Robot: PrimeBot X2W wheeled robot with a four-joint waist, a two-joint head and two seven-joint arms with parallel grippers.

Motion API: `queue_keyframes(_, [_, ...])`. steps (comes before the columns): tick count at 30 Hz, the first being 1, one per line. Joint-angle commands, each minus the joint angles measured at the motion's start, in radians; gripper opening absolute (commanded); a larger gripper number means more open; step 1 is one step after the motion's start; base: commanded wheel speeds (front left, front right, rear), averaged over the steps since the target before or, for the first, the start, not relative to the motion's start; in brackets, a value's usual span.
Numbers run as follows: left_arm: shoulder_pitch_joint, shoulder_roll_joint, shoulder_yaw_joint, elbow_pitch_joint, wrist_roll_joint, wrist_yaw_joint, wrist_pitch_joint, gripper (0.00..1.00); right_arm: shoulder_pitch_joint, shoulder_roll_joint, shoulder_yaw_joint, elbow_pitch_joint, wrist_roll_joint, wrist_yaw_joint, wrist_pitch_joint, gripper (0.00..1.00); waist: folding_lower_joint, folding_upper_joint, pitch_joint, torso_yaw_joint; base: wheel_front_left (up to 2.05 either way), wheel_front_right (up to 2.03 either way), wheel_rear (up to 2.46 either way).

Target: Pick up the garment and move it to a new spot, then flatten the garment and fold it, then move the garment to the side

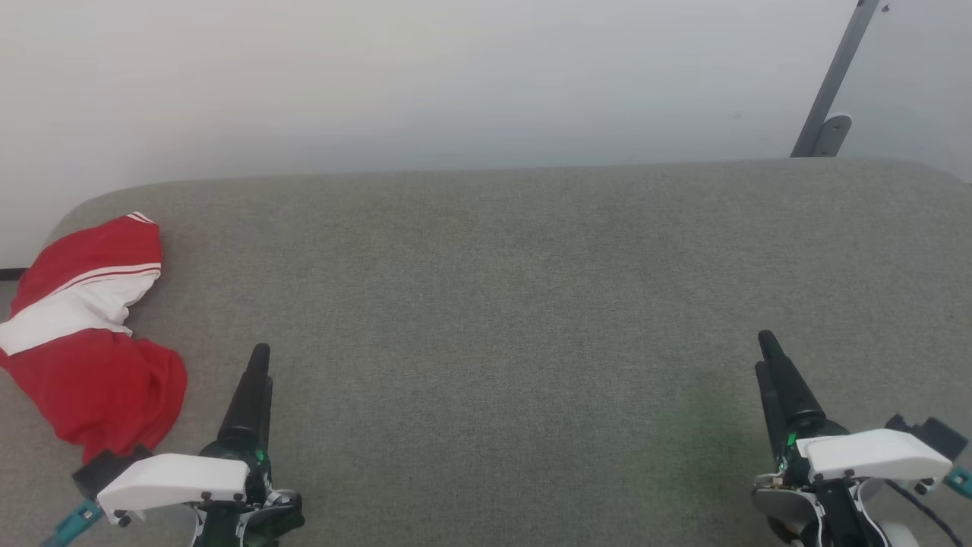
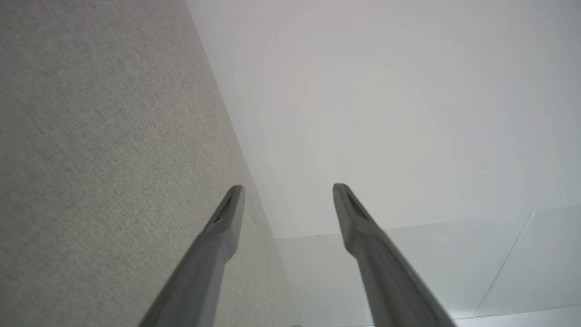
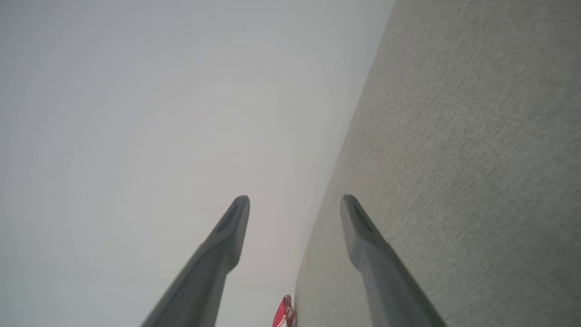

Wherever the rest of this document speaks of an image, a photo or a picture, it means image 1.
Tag teal left camera cable plug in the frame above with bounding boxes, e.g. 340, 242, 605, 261
39, 499, 103, 547

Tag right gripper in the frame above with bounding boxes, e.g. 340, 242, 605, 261
751, 330, 882, 547

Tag grey metal pole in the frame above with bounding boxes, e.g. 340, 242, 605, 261
791, 0, 881, 158

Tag grey metal pole bracket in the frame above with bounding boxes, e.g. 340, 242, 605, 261
809, 114, 853, 158

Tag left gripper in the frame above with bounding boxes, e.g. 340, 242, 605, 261
191, 343, 306, 547

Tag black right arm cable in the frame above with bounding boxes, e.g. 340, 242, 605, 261
885, 480, 964, 547

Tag red and white shirt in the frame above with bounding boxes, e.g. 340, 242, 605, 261
0, 212, 188, 466

